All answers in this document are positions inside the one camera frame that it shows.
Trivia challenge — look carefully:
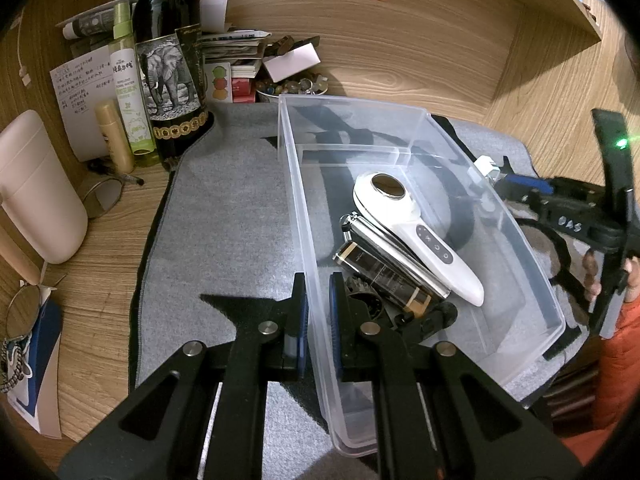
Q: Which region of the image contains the rolled printed paper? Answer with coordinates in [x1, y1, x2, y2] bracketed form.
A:
[62, 0, 136, 41]

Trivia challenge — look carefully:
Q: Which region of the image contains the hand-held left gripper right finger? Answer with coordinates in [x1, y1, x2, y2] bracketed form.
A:
[327, 271, 583, 480]

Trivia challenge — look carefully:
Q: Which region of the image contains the dark wine bottle elephant label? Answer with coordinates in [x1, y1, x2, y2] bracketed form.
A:
[131, 0, 210, 161]

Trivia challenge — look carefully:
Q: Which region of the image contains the pink mug with handle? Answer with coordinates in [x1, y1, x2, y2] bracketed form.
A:
[0, 110, 89, 286]

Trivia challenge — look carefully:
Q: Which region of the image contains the grey mat with black letters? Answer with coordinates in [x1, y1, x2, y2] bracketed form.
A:
[129, 102, 583, 480]

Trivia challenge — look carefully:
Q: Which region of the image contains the bowl of trinkets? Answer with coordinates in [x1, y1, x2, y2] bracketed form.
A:
[255, 75, 331, 105]

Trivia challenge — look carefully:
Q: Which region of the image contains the green spray bottle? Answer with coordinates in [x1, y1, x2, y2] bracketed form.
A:
[109, 2, 162, 168]

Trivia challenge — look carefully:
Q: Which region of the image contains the handwritten paper note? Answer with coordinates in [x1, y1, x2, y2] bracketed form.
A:
[49, 42, 121, 163]

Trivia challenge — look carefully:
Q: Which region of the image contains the white hanging cable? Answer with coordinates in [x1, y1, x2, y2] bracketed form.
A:
[15, 7, 33, 86]

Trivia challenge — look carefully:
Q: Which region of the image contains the small red box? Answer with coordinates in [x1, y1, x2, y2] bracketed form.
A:
[231, 76, 258, 103]

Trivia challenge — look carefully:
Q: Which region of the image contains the black pen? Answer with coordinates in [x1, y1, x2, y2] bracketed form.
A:
[89, 160, 146, 186]

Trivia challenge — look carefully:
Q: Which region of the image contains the person's right hand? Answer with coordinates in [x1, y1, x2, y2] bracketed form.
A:
[581, 249, 640, 305]

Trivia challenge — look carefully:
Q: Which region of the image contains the black plastic gadget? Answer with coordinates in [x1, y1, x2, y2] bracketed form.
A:
[345, 274, 458, 343]

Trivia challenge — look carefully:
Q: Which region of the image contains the clear plastic storage box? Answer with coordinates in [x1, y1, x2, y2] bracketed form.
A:
[277, 94, 567, 458]

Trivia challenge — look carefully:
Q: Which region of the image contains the pink card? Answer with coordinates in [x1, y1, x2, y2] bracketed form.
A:
[262, 42, 322, 81]

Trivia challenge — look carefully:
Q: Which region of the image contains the beaded bracelet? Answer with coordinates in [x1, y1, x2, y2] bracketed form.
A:
[0, 337, 33, 396]

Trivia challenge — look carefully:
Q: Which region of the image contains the white handheld massager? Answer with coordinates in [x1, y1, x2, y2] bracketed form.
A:
[352, 171, 486, 307]

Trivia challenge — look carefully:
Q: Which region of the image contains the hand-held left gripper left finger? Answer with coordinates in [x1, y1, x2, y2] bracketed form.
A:
[59, 272, 308, 480]

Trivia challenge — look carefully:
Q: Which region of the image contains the blue and white booklet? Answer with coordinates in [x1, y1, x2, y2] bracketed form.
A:
[6, 285, 63, 441]

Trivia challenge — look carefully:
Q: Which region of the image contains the black gold cylinder case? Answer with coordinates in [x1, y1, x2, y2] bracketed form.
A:
[334, 241, 432, 317]

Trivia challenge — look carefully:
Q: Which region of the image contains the white folded paper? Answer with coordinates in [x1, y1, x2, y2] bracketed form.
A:
[197, 0, 231, 31]

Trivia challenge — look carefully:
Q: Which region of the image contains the yellow tube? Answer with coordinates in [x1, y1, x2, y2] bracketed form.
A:
[95, 100, 136, 175]

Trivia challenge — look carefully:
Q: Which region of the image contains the stack of papers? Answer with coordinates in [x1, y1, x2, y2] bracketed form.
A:
[200, 30, 273, 68]

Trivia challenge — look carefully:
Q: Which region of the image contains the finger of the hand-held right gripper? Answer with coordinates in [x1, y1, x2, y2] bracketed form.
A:
[492, 156, 608, 211]
[527, 195, 628, 256]

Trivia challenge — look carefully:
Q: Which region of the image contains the white charger plug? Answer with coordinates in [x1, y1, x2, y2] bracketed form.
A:
[474, 155, 502, 181]

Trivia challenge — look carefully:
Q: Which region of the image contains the person's right forearm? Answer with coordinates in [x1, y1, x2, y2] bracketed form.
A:
[560, 295, 640, 466]

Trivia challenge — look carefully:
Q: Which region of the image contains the small box with fruit print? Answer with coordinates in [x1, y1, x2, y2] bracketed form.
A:
[205, 61, 233, 105]

